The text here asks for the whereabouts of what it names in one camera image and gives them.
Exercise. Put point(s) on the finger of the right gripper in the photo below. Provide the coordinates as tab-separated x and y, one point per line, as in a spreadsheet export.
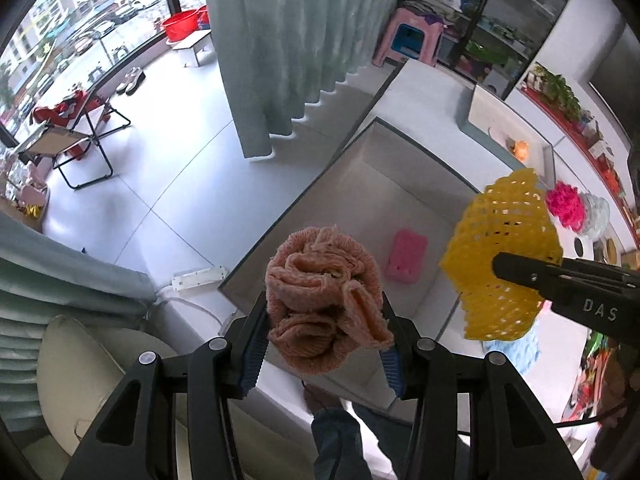
547	277

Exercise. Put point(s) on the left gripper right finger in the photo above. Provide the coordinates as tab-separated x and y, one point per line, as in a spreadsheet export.
475	418

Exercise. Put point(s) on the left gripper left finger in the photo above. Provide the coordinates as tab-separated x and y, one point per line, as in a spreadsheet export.
134	435

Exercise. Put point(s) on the light blue chenille mat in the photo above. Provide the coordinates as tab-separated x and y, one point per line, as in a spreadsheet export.
523	353

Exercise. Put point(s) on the salmon knitted hat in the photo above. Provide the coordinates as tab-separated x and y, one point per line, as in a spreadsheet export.
324	300

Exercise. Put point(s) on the black table grommet hole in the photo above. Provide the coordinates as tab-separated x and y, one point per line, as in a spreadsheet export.
579	247

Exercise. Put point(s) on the snack packages pile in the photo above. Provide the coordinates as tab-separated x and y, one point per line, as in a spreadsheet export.
583	408

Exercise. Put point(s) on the magenta fluffy yarn ball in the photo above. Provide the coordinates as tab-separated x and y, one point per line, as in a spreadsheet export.
564	203

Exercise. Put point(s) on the pale green yarn ball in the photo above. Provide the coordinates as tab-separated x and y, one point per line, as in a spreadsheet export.
597	215

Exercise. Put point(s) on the orange fabric flower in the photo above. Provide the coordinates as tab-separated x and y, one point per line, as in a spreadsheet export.
520	150

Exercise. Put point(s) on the shallow grey tray box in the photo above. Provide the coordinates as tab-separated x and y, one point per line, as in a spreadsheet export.
495	126

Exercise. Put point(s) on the large grey storage box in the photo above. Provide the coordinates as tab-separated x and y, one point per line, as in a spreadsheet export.
366	235

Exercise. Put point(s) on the white power strip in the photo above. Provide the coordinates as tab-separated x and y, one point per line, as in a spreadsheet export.
199	278

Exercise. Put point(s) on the person blue jeans legs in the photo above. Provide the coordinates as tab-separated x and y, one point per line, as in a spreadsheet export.
337	437

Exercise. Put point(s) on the green potted plant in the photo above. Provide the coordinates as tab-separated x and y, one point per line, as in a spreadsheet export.
554	91

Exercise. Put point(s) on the pink plastic stool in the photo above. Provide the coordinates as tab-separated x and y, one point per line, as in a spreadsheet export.
409	35

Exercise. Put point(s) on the black display shelf cabinet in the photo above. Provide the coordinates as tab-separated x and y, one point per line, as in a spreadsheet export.
491	42

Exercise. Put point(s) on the folding chair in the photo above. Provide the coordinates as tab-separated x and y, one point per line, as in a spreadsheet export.
68	132

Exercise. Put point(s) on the grey green curtain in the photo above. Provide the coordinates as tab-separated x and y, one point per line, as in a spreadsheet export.
277	56

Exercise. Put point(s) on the red plastic basin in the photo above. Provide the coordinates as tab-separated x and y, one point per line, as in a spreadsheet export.
180	25

